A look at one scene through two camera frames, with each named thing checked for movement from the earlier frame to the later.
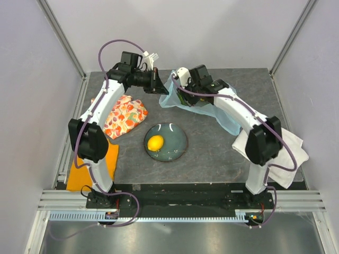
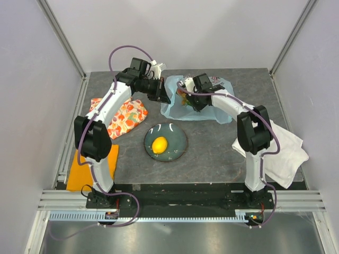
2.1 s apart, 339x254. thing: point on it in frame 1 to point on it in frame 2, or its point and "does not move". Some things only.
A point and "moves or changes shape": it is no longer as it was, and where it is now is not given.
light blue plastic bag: x=170 y=98 moves or changes shape
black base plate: x=184 y=196 does not move
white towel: x=285 y=179 does not move
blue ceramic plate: x=175 y=142 does not move
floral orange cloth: x=124 y=114 does not move
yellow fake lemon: x=155 y=143 moves or changes shape
